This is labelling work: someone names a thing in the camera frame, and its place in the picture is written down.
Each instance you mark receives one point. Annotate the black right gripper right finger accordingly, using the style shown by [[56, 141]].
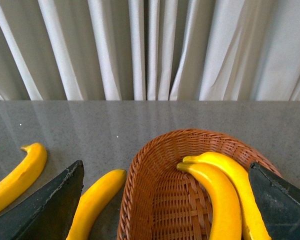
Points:
[[278, 202]]

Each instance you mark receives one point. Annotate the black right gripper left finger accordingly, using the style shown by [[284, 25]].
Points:
[[48, 213]]

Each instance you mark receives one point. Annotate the curved yellow banana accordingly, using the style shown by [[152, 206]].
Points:
[[24, 174]]

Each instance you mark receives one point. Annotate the right wicker basket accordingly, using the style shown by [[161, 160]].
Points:
[[161, 203]]

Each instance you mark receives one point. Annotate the white pleated curtain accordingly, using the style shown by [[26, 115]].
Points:
[[155, 50]]

